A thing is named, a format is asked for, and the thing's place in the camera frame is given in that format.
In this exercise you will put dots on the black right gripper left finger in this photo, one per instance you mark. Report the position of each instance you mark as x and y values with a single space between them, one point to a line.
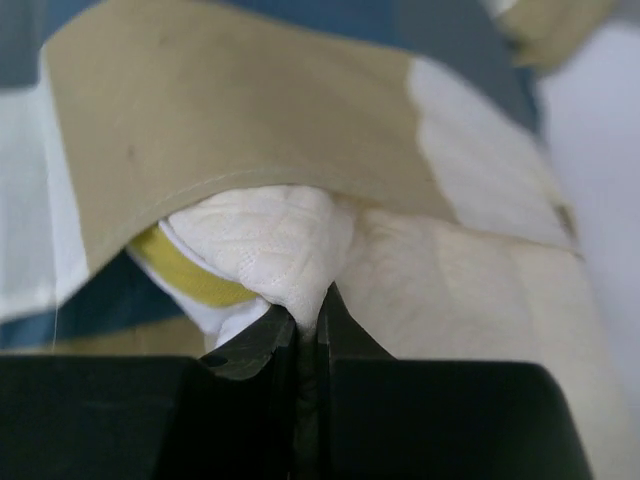
226 415

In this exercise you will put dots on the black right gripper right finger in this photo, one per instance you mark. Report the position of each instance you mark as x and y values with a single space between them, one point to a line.
385 418

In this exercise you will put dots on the cream and yellow pillow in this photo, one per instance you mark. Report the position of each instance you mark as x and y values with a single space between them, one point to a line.
421 288

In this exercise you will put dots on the blue beige patchwork pillowcase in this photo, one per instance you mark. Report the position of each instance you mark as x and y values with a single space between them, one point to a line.
118 114

